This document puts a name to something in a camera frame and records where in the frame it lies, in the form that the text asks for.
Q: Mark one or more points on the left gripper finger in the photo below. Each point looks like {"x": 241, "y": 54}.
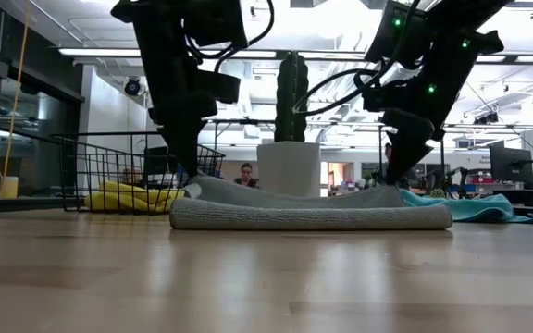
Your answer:
{"x": 194, "y": 143}
{"x": 178, "y": 143}

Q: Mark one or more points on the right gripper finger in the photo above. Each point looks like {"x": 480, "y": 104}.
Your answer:
{"x": 393, "y": 139}
{"x": 414, "y": 139}

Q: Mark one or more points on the yellow microfiber towel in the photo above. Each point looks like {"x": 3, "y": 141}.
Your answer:
{"x": 127, "y": 199}

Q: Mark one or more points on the gray microfiber towel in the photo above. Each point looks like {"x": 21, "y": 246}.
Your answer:
{"x": 294, "y": 217}

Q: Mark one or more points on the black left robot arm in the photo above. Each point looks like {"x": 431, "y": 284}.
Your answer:
{"x": 155, "y": 37}

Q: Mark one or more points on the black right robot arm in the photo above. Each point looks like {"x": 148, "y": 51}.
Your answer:
{"x": 456, "y": 60}

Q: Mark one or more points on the teal microfiber towel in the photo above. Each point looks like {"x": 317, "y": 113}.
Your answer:
{"x": 479, "y": 208}

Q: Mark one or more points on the standing person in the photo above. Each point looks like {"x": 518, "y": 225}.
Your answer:
{"x": 387, "y": 152}

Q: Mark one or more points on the small dark monitor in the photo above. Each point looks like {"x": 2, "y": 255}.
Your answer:
{"x": 155, "y": 162}

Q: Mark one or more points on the black round ceiling spotlight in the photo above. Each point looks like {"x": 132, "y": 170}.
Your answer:
{"x": 133, "y": 87}

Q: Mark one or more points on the seated person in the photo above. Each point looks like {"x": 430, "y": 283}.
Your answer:
{"x": 246, "y": 175}

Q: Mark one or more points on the black ceiling track lights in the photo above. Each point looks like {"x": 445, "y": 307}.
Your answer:
{"x": 486, "y": 119}

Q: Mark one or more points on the red storage boxes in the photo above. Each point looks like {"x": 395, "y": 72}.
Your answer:
{"x": 481, "y": 176}

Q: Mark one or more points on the black computer monitor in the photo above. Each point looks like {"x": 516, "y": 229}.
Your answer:
{"x": 509, "y": 166}

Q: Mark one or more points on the white plant pot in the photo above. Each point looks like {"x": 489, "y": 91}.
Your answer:
{"x": 289, "y": 171}

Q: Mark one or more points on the green cactus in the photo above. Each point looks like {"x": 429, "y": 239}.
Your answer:
{"x": 291, "y": 97}

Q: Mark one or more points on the yellow cup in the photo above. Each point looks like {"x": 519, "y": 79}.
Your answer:
{"x": 9, "y": 187}

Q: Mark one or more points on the black background rig frame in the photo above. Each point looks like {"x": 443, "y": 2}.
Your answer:
{"x": 442, "y": 157}

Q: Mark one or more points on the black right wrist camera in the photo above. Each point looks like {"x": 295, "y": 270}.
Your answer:
{"x": 398, "y": 37}

